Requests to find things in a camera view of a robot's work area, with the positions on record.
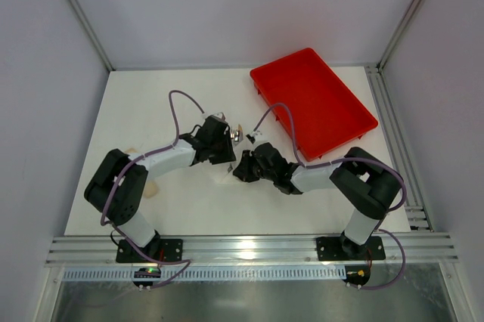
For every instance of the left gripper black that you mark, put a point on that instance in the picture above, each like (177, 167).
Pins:
(225, 147)

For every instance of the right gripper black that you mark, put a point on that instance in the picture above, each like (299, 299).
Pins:
(244, 168)

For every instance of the silver spoon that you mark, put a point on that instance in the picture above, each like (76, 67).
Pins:
(235, 141)

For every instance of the gold knife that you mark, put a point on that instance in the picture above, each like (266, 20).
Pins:
(239, 127)

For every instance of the white paper napkin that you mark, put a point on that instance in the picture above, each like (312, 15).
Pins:
(223, 173)

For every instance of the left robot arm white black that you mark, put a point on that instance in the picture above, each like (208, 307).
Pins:
(117, 187)

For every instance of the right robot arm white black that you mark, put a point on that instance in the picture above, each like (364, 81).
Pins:
(367, 183)

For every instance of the red plastic tray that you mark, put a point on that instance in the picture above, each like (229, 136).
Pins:
(323, 110)

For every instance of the wooden utensil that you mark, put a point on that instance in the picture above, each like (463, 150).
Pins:
(151, 188)

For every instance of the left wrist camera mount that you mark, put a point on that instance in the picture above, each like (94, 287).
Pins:
(219, 117)

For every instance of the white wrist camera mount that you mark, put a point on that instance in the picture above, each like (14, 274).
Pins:
(256, 138)

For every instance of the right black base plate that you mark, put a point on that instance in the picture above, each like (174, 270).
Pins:
(340, 249)

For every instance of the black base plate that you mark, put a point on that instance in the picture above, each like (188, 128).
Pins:
(340, 249)
(168, 250)

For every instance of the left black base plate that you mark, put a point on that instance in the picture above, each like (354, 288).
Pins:
(168, 250)

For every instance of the right side aluminium rail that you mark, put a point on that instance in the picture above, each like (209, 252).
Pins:
(399, 154)

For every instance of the aluminium rail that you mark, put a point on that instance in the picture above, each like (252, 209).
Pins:
(419, 247)
(399, 154)

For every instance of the aluminium front rail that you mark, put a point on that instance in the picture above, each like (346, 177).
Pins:
(419, 247)

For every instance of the slotted white cable duct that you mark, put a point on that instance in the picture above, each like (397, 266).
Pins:
(196, 273)

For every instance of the left aluminium frame post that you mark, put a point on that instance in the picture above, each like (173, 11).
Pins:
(92, 37)

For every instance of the aluminium frame post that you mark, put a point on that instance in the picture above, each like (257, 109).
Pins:
(92, 37)
(401, 29)

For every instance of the right aluminium frame post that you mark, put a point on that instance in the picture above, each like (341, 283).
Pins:
(401, 29)

